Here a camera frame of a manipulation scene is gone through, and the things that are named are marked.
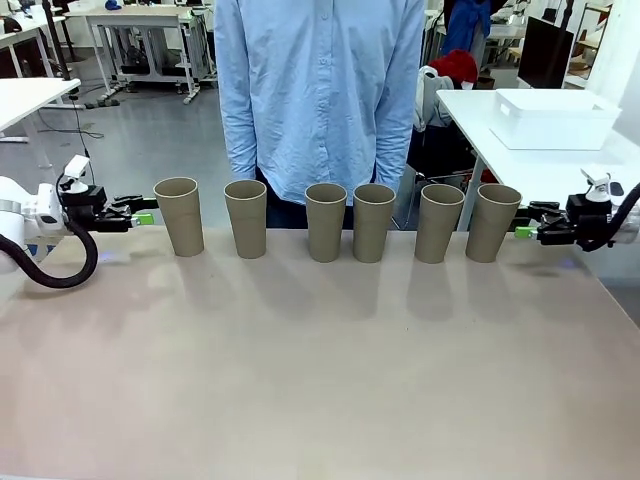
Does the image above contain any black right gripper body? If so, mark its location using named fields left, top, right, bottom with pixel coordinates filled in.
left=565, top=193, right=614, bottom=247

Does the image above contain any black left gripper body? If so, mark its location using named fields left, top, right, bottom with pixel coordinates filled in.
left=60, top=184, right=109, bottom=234

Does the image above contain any tan plastic cup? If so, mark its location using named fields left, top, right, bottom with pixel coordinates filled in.
left=465, top=183, right=524, bottom=265
left=304, top=183, right=349, bottom=264
left=152, top=177, right=207, bottom=259
left=223, top=179, right=270, bottom=261
left=352, top=183, right=398, bottom=265
left=414, top=183, right=467, bottom=265

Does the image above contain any white plastic basket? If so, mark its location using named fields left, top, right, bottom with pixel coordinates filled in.
left=489, top=88, right=624, bottom=152

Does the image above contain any person's left forearm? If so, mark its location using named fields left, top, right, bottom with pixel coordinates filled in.
left=374, top=114, right=415, bottom=187

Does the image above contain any person's right forearm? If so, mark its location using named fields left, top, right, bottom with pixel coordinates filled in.
left=222, top=107, right=260, bottom=185

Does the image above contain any white table with black pole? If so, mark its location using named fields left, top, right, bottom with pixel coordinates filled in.
left=0, top=77, right=82, bottom=169

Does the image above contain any white side table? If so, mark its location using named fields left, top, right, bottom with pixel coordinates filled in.
left=434, top=88, right=640, bottom=232

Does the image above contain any shelf with cardboard boxes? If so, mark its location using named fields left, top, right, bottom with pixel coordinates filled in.
left=563, top=0, right=617, bottom=96

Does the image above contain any black monitor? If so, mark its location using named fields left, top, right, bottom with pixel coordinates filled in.
left=516, top=14, right=576, bottom=91

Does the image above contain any red jacket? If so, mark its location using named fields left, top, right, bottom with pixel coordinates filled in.
left=428, top=48, right=480, bottom=85

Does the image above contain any black stand pole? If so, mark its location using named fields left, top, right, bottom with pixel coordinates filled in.
left=41, top=0, right=72, bottom=82

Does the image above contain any blue hanging jacket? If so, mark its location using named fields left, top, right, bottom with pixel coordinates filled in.
left=438, top=0, right=495, bottom=62

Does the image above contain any person in blue shirt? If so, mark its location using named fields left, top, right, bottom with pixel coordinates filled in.
left=213, top=0, right=427, bottom=232

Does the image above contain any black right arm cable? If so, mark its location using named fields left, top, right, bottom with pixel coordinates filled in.
left=574, top=182, right=640, bottom=252

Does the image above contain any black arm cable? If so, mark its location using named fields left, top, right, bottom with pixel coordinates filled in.
left=574, top=182, right=640, bottom=252
left=0, top=218, right=100, bottom=291

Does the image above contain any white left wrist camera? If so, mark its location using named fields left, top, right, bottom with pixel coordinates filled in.
left=55, top=154, right=92, bottom=196

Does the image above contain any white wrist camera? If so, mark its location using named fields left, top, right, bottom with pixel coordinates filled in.
left=55, top=154, right=92, bottom=196
left=579, top=168, right=624, bottom=203

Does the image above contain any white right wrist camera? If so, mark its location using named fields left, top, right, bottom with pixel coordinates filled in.
left=579, top=168, right=624, bottom=203

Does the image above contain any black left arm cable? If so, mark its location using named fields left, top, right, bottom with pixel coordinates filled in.
left=0, top=218, right=100, bottom=291

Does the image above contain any black floor cable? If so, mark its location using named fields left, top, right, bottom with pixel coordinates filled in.
left=37, top=92, right=105, bottom=142

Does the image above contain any grey metal frame desk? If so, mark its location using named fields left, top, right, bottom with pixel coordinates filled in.
left=64, top=3, right=212, bottom=107

